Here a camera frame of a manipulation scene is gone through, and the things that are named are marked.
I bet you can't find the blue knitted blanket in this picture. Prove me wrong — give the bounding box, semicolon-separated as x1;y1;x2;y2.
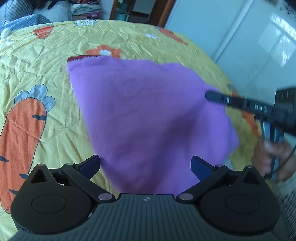
0;14;50;32

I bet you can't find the person's right hand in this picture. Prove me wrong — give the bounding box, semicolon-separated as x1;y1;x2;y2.
252;137;295;182

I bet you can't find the brown wooden door frame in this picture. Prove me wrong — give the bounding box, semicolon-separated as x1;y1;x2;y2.
109;0;176;28

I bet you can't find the houndstooth checkered bag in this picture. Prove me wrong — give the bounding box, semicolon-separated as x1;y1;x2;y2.
4;0;34;22

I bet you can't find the folded clothes stack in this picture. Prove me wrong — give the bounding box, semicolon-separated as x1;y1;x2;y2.
70;0;105;20

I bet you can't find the yellow carrot print bedspread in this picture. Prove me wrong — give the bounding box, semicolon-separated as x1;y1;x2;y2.
0;19;278;241

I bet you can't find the white round plush ball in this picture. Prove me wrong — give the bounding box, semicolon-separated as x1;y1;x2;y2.
1;28;11;39

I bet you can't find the white wardrobe door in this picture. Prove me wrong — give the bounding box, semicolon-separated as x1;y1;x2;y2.
166;0;295;103

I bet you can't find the purple sweater red collar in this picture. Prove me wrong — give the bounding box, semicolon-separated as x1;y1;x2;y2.
67;56;239;195

